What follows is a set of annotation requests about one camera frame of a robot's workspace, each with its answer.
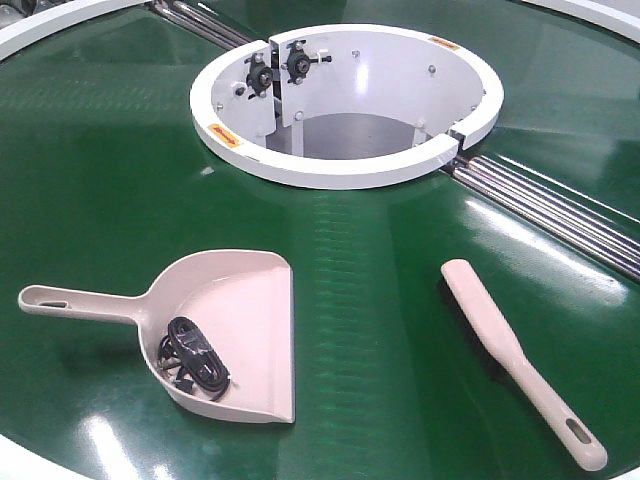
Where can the pink plastic dustpan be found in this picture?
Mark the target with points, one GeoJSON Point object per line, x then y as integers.
{"type": "Point", "coordinates": [242, 302]}

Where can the pink hand brush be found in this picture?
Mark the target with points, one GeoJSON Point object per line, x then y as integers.
{"type": "Point", "coordinates": [500, 341]}

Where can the black left bearing block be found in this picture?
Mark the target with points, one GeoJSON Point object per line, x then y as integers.
{"type": "Point", "coordinates": [259, 77]}

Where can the black bearing block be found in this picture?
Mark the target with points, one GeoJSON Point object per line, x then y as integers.
{"type": "Point", "coordinates": [259, 77]}
{"type": "Point", "coordinates": [298, 62]}

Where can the black right bearing block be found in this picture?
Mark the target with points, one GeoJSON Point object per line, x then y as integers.
{"type": "Point", "coordinates": [298, 62]}

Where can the steel transfer rollers rear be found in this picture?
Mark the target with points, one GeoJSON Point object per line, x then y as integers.
{"type": "Point", "coordinates": [200, 21]}

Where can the steel transfer rollers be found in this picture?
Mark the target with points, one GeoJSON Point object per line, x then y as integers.
{"type": "Point", "coordinates": [571, 221]}
{"type": "Point", "coordinates": [200, 21]}

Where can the steel transfer rollers right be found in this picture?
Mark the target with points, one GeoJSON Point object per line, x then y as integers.
{"type": "Point", "coordinates": [571, 221]}

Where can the white outer conveyor rail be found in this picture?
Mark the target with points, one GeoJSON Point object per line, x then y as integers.
{"type": "Point", "coordinates": [620, 17]}

